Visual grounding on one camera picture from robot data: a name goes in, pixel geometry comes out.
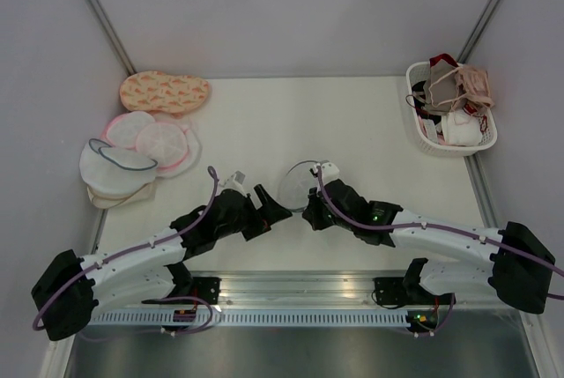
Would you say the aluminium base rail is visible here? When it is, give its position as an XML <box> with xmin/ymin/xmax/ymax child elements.
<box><xmin>65</xmin><ymin>270</ymin><xmax>543</xmax><ymax>308</ymax></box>

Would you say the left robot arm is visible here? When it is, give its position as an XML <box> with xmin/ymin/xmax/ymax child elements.
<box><xmin>31</xmin><ymin>185</ymin><xmax>292</xmax><ymax>341</ymax></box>

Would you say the aluminium corner post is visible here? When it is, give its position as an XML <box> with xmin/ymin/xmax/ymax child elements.
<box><xmin>456</xmin><ymin>0</ymin><xmax>502</xmax><ymax>63</ymax></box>
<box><xmin>85</xmin><ymin>0</ymin><xmax>137</xmax><ymax>75</ymax></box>

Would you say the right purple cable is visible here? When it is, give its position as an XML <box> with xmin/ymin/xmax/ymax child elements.
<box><xmin>313</xmin><ymin>165</ymin><xmax>564</xmax><ymax>337</ymax></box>

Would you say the left aluminium corner post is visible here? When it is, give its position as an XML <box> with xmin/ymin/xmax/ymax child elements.
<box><xmin>85</xmin><ymin>0</ymin><xmax>137</xmax><ymax>75</ymax></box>

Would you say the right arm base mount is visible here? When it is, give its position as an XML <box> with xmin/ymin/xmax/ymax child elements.
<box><xmin>371</xmin><ymin>277</ymin><xmax>435</xmax><ymax>309</ymax></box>

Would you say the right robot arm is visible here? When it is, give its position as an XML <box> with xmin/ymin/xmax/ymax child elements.
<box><xmin>302</xmin><ymin>179</ymin><xmax>555</xmax><ymax>315</ymax></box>

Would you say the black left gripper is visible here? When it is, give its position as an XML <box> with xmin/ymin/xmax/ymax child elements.
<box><xmin>216</xmin><ymin>184</ymin><xmax>291</xmax><ymax>241</ymax></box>

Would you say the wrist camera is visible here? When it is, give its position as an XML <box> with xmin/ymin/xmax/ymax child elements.
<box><xmin>311</xmin><ymin>161</ymin><xmax>340</xmax><ymax>185</ymax></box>
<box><xmin>219</xmin><ymin>171</ymin><xmax>247</xmax><ymax>196</ymax></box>

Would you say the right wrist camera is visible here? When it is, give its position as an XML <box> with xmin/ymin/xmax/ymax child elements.
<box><xmin>311</xmin><ymin>161</ymin><xmax>340</xmax><ymax>185</ymax></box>

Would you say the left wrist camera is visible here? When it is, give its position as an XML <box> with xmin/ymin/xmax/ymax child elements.
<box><xmin>219</xmin><ymin>171</ymin><xmax>247</xmax><ymax>196</ymax></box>

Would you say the orange carrot print laundry bag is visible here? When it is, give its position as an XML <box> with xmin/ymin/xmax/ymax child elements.
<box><xmin>119</xmin><ymin>70</ymin><xmax>212</xmax><ymax>115</ymax></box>

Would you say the white slotted cable duct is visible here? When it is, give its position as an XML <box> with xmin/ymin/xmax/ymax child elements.
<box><xmin>90</xmin><ymin>308</ymin><xmax>409</xmax><ymax>328</ymax></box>

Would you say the white mesh blue-trimmed laundry bag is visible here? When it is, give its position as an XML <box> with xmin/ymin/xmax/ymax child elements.
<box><xmin>277</xmin><ymin>159</ymin><xmax>324</xmax><ymax>213</ymax></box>

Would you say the pile of bras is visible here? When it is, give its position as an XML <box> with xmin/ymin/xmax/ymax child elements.
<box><xmin>405</xmin><ymin>52</ymin><xmax>495</xmax><ymax>146</ymax></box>

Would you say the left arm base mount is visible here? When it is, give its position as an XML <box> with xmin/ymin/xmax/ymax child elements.
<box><xmin>142</xmin><ymin>277</ymin><xmax>221</xmax><ymax>305</ymax></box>

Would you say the beige cloth bag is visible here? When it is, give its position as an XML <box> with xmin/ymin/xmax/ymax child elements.
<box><xmin>86</xmin><ymin>182</ymin><xmax>155</xmax><ymax>210</ymax></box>

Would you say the white plastic basket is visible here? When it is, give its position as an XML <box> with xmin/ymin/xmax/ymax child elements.
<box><xmin>404</xmin><ymin>60</ymin><xmax>499</xmax><ymax>158</ymax></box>

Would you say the pink-trimmed white mesh laundry bag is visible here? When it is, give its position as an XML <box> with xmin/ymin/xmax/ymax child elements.
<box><xmin>101</xmin><ymin>111</ymin><xmax>202</xmax><ymax>178</ymax></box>

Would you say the right aluminium corner post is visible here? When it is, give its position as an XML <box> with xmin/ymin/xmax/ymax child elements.
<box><xmin>456</xmin><ymin>0</ymin><xmax>502</xmax><ymax>63</ymax></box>

